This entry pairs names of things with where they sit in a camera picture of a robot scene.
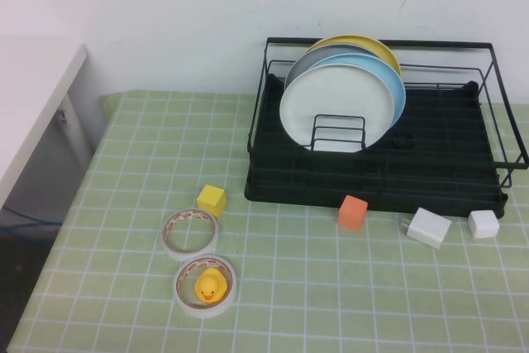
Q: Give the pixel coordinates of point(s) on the white round plate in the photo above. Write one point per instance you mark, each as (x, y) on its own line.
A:
(330, 96)

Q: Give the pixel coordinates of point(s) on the light blue round plate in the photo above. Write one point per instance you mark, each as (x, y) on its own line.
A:
(392, 80)

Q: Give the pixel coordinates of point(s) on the white side table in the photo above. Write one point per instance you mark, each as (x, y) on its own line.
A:
(25, 92)

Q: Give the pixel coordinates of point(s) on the double-sided tape roll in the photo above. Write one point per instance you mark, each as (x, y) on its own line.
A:
(190, 250)
(202, 311)

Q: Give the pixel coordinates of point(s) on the green checked tablecloth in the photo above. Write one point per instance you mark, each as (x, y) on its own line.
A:
(330, 287)

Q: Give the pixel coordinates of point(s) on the yellow rubber duck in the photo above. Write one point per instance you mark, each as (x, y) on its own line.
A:
(211, 285)

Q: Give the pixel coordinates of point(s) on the white cube block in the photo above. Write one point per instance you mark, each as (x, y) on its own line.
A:
(483, 225)

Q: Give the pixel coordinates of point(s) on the white power adapter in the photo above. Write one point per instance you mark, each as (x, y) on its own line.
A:
(430, 227)

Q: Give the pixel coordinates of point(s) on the orange cube block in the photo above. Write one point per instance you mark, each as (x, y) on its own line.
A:
(351, 213)

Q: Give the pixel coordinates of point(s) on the black rack drip tray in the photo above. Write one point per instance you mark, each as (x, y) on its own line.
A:
(434, 163)

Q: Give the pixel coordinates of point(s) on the yellow cube block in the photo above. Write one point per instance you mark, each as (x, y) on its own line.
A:
(211, 200)

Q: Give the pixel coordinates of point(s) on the yellow round plate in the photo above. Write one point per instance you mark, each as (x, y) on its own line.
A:
(384, 53)

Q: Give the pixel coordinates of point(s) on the grey round plate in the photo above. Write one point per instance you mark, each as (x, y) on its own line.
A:
(306, 61)

